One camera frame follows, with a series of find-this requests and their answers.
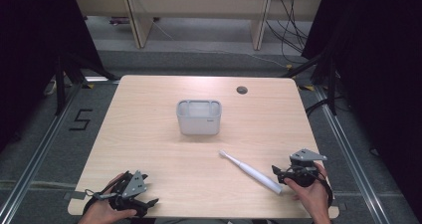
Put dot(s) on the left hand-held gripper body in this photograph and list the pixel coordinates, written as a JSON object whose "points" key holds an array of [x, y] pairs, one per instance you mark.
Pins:
{"points": [[132, 185]]}

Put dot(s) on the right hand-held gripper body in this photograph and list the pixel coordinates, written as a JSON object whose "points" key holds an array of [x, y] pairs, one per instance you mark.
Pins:
{"points": [[303, 167]]}

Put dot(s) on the white electric toothbrush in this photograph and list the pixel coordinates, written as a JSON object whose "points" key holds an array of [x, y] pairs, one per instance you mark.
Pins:
{"points": [[255, 174]]}

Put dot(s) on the grey plastic organizer box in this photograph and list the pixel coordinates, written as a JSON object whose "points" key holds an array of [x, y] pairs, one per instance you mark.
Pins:
{"points": [[199, 122]]}

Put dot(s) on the person's right hand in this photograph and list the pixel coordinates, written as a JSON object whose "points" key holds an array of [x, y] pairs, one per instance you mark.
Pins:
{"points": [[310, 197]]}

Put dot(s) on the person's left hand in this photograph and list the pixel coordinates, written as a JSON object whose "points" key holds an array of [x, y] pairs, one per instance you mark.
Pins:
{"points": [[106, 210]]}

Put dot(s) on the yellow tape patch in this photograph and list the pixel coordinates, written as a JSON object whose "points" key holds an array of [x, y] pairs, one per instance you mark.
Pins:
{"points": [[306, 88], [88, 85]]}

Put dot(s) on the round grey table grommet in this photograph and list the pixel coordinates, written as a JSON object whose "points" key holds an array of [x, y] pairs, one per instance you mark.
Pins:
{"points": [[242, 90]]}

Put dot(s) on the black metal stand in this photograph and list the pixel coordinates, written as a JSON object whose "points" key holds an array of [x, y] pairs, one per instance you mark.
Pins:
{"points": [[60, 84], [331, 84]]}

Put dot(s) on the black curtain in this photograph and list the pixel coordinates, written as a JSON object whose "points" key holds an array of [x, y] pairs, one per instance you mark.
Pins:
{"points": [[33, 51], [381, 68]]}

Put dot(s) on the beige wooden desk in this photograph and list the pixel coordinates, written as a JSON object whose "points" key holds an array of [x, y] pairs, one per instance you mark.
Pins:
{"points": [[199, 5]]}

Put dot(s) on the aluminium floor rail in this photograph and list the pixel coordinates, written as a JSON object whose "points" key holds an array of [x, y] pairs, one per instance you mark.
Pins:
{"points": [[351, 161], [36, 161]]}

